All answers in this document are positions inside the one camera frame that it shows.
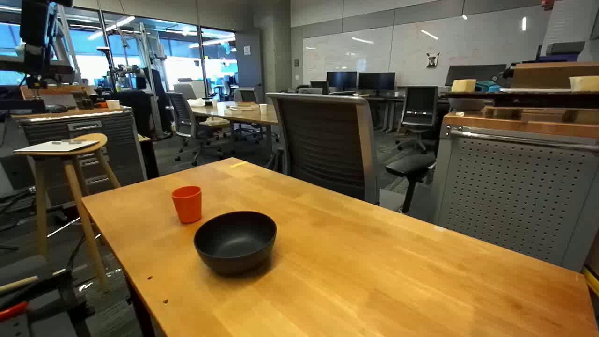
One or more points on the black office chair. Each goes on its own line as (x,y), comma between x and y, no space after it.
(419,112)

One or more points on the row of monitors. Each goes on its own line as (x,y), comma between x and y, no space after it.
(360,80)

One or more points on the white board on stool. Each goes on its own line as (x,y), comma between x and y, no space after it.
(56,146)

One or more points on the row of grey office chairs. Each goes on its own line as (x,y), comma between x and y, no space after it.
(196,117)

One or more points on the dark grey bowl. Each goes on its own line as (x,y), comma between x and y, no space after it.
(235,243)

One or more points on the long wooden meeting table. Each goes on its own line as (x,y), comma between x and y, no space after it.
(234,113)

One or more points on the yellow tape strip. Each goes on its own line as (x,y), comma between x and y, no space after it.
(237,164)

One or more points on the whiteboard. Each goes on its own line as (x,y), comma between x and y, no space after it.
(421,51)

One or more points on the yellow foam block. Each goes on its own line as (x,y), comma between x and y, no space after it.
(463,85)
(584,83)

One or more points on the grey mesh office chair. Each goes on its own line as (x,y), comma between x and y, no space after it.
(327,145)

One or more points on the grey tool chest with drawers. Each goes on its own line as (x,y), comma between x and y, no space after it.
(93,140)

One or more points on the teal box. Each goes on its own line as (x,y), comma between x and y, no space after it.
(486,86)

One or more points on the white paper cup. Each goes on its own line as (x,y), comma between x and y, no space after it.
(263,108)

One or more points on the wooden stool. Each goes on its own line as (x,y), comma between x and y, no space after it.
(75,187)

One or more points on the grey perforated metal cabinet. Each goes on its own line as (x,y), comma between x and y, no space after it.
(514,187)

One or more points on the orange plastic cup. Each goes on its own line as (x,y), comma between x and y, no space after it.
(187,206)

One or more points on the white cup on chest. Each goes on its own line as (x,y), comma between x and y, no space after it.
(113,104)

